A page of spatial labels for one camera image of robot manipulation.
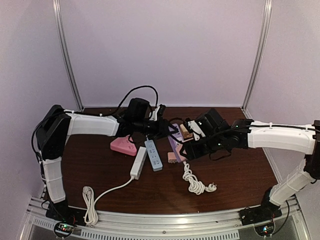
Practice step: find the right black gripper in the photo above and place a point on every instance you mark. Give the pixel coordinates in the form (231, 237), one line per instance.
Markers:
(194, 152)

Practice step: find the right aluminium frame post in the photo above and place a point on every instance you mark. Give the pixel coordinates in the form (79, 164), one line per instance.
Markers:
(264, 31)

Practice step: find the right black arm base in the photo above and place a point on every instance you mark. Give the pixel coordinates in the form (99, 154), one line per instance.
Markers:
(264, 212)

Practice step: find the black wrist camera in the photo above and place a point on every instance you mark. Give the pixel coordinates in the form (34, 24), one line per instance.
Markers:
(136, 109)
(209, 121)

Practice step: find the light blue power strip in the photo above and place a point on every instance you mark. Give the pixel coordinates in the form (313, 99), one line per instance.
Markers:
(153, 155)

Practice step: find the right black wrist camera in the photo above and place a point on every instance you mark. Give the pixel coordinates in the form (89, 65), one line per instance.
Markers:
(209, 121)

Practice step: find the beige cube socket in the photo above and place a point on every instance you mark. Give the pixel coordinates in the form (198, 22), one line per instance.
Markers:
(185, 133)

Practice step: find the aluminium frame post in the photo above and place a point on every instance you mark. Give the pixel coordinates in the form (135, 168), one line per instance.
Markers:
(264, 31)
(65, 53)

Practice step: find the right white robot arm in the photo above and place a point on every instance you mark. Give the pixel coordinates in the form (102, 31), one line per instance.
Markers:
(300, 138)

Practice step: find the aluminium front rail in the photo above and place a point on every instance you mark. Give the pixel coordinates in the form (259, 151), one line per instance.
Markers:
(219, 225)

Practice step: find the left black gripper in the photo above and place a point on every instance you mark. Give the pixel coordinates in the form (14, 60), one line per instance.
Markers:
(161, 130)

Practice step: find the left aluminium frame post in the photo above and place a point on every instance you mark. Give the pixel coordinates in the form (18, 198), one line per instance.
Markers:
(65, 53)

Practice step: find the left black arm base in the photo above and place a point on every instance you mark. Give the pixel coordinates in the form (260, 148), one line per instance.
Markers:
(62, 212)

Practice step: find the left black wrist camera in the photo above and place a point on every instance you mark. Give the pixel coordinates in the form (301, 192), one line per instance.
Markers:
(136, 109)

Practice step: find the light pink usb charger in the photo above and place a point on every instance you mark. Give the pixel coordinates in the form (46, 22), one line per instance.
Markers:
(171, 157)

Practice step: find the white power strip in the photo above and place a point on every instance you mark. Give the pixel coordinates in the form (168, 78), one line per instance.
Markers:
(138, 163)

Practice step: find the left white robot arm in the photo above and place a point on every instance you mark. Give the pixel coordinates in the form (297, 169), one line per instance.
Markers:
(50, 136)

